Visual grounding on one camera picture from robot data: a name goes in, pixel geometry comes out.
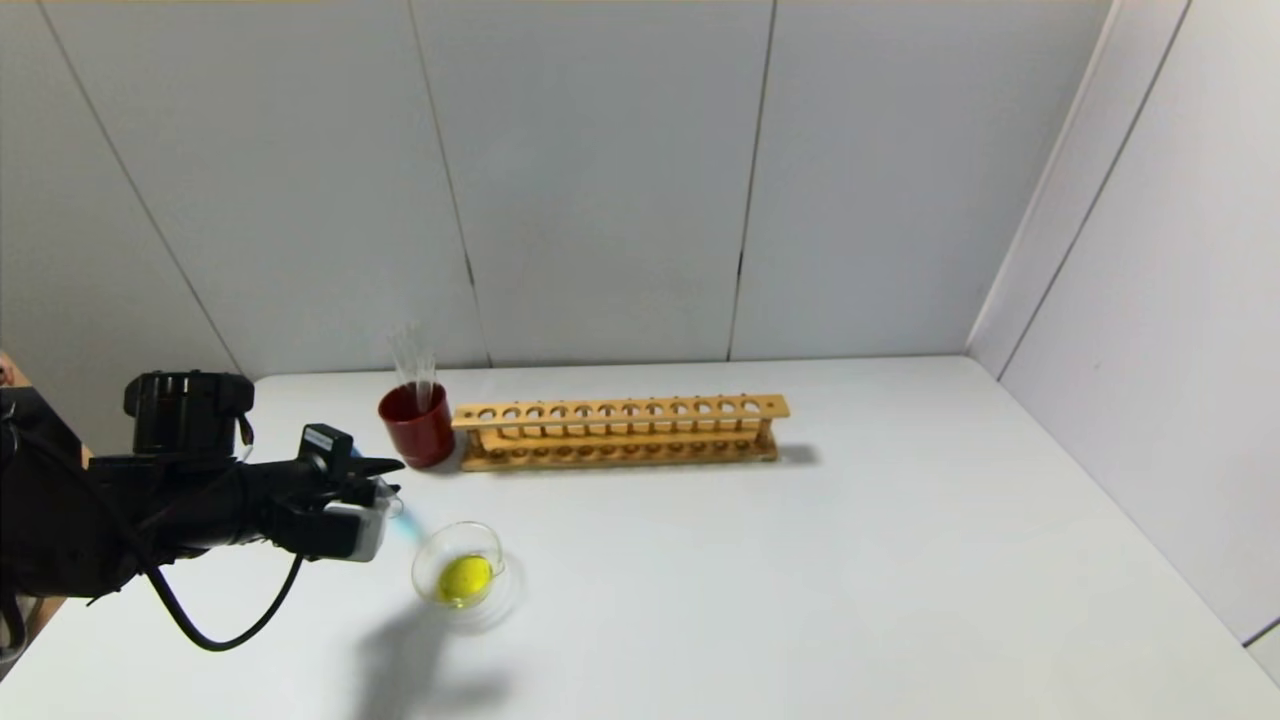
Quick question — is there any wooden test tube rack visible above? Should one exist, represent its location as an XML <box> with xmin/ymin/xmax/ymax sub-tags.
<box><xmin>450</xmin><ymin>393</ymin><xmax>791</xmax><ymax>473</ymax></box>

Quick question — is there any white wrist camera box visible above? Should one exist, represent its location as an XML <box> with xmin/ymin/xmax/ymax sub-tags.
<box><xmin>320</xmin><ymin>482</ymin><xmax>394</xmax><ymax>564</ymax></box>

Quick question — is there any blue pigment test tube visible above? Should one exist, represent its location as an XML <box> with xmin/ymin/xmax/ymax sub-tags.
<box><xmin>385</xmin><ymin>488</ymin><xmax>443</xmax><ymax>551</ymax></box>

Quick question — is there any red plastic cup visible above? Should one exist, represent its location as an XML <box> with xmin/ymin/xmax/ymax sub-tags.
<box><xmin>377</xmin><ymin>382</ymin><xmax>457</xmax><ymax>470</ymax></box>

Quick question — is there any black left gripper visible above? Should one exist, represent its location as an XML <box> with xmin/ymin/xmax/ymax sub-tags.
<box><xmin>243</xmin><ymin>422</ymin><xmax>406</xmax><ymax>501</ymax></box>

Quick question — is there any clear glass beaker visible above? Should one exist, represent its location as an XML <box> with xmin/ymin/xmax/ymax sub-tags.
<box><xmin>410</xmin><ymin>520</ymin><xmax>523</xmax><ymax>631</ymax></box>

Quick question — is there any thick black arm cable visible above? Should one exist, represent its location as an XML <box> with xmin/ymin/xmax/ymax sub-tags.
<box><xmin>140</xmin><ymin>548</ymin><xmax>307</xmax><ymax>654</ymax></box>

